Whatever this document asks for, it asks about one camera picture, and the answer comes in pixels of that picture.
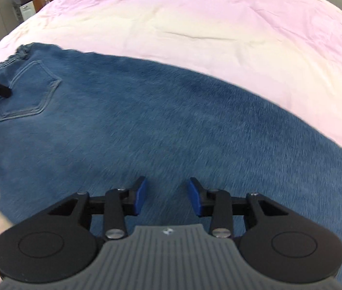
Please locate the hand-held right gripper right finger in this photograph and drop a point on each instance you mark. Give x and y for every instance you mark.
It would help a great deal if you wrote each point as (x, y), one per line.
(194, 196)

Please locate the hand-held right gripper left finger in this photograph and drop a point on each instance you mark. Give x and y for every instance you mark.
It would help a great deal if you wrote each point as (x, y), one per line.
(140, 195)

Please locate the blue denim pants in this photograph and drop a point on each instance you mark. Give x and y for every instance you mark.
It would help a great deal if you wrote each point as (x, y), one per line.
(159, 120)

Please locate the white small cabinet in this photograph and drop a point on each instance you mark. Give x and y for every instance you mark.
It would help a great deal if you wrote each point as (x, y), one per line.
(26, 9)

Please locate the pink bed blanket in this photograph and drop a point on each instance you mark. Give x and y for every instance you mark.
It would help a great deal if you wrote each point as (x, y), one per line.
(189, 21)

